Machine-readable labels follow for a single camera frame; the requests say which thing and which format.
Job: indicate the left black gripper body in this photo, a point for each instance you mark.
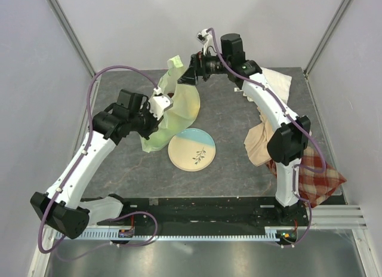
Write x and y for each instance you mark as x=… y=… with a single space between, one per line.
x=144 y=122

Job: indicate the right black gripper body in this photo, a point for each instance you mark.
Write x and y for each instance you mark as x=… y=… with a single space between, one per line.
x=210 y=65

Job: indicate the light green plastic bag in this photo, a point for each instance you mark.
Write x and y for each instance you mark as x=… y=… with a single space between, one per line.
x=182 y=114

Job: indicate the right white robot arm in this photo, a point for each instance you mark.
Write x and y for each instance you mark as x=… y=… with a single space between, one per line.
x=290 y=131

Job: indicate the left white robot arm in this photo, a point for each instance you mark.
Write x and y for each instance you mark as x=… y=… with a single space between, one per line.
x=61 y=206

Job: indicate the beige and blue plate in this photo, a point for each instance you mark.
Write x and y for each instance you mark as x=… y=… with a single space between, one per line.
x=191 y=150

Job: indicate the white folded towel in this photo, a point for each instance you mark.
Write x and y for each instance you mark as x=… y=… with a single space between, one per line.
x=279 y=82

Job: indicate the beige crumpled cloth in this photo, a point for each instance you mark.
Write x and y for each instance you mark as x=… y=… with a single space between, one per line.
x=257 y=139

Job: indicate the red plaid cloth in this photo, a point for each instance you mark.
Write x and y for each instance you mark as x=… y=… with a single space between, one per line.
x=317 y=187

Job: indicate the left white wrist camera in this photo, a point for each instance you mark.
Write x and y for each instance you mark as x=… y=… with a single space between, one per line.
x=159 y=103

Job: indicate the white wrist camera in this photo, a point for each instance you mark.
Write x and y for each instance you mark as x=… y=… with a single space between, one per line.
x=206 y=39
x=159 y=103

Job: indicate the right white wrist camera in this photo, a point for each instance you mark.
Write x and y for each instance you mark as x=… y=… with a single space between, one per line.
x=206 y=39

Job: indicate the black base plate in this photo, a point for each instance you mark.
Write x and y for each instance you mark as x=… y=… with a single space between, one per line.
x=208 y=216

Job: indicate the light blue cable duct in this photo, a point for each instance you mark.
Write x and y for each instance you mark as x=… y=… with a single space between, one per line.
x=116 y=234

